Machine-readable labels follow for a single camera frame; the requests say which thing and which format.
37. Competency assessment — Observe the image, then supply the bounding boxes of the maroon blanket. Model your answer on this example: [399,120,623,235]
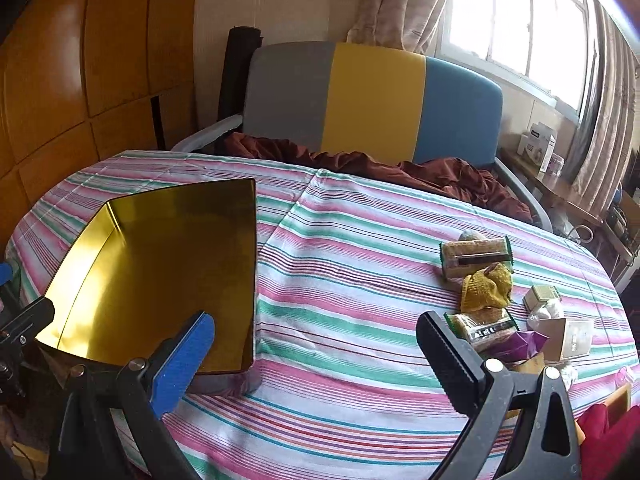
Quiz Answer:
[214,132,533,223]

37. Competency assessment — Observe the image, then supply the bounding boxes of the beige curtain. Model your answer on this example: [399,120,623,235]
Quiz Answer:
[566,0,639,216]
[346,0,447,54]

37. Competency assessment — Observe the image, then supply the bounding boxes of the wooden side table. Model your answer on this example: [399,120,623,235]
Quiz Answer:
[499,148,639,292]

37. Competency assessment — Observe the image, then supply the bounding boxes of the striped bed sheet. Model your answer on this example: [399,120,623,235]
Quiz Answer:
[6,151,639,479]

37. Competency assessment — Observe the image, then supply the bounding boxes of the wooden wardrobe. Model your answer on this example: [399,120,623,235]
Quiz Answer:
[1,0,196,238]

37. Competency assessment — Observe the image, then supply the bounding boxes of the cracker packet green ends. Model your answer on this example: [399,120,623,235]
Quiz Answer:
[439,236,513,280]
[445,307,518,352]

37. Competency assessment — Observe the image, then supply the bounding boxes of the beige cardboard box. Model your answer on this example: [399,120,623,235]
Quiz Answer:
[535,318,594,362]

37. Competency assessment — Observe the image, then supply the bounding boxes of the pink hair roller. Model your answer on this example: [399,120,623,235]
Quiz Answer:
[615,366,639,388]

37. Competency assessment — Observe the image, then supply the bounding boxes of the left beige curtain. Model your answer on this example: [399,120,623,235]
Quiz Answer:
[346,0,447,54]

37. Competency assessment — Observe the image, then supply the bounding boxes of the red garment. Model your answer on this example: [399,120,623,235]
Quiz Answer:
[578,404,639,479]

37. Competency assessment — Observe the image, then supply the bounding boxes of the white plastic bag ball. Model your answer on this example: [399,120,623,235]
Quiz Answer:
[527,298,565,330]

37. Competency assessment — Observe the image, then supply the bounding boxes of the window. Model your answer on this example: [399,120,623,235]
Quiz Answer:
[439,0,591,120]

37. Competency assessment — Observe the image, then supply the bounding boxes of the white product box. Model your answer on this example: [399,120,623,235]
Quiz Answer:
[516,122,558,174]

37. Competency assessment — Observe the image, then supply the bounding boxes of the yellow knitted cloth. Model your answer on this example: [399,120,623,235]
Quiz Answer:
[460,263,513,312]

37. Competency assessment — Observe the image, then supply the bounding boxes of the purple snack packet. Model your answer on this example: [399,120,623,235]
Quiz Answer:
[487,330,548,363]

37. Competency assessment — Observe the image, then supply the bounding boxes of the right beige curtain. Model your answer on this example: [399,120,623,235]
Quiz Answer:
[566,0,639,216]

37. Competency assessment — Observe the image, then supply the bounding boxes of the grey yellow blue headboard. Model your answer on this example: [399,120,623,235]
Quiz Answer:
[243,41,502,168]

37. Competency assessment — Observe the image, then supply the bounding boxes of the purple jar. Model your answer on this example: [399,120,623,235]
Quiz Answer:
[546,153,565,177]

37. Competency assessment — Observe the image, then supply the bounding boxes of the small green box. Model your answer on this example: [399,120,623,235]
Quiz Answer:
[523,284,561,312]

